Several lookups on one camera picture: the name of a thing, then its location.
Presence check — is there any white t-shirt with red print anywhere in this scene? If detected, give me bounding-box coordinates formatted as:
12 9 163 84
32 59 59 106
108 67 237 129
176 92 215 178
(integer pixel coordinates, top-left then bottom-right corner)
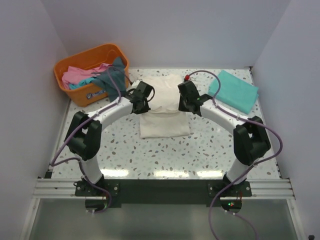
138 73 191 139

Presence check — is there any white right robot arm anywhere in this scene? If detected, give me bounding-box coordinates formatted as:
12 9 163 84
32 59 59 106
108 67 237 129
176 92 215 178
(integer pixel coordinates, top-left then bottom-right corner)
177 81 271 197

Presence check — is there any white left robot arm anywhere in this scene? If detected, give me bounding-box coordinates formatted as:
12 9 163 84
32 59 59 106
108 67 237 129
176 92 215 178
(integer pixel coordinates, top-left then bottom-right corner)
64 81 155 196

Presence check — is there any dark teal t-shirt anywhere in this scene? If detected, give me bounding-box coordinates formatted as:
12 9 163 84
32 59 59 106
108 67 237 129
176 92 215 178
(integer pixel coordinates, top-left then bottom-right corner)
92 57 127 96

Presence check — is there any folded turquoise t-shirt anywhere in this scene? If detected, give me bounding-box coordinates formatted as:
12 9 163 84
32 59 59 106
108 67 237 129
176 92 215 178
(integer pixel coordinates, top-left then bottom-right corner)
215 70 259 115

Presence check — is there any orange plastic laundry basket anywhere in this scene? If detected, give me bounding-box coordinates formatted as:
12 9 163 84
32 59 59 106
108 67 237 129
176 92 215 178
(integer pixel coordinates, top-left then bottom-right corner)
53 43 130 107

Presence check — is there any light blue t-shirt in basket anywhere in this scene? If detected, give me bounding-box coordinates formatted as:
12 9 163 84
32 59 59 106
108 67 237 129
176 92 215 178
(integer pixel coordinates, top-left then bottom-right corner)
68 77 96 90

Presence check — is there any pink t-shirt in basket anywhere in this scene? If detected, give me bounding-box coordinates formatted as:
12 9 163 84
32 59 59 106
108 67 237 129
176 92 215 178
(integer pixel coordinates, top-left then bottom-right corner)
62 63 112 90

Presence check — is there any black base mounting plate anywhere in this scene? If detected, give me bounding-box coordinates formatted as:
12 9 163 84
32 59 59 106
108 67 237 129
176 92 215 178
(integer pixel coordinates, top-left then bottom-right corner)
74 178 253 209

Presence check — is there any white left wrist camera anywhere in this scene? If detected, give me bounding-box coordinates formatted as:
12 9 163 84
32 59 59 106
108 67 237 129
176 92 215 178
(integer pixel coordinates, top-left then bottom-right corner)
130 79 141 89

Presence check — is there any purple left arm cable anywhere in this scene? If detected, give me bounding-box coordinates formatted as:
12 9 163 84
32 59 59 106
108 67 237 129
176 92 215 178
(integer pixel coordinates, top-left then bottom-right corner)
49 66 133 213

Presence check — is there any aluminium frame rail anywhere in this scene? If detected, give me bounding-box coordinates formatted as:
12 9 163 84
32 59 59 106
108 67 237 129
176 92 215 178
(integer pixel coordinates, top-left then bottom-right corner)
32 178 295 200

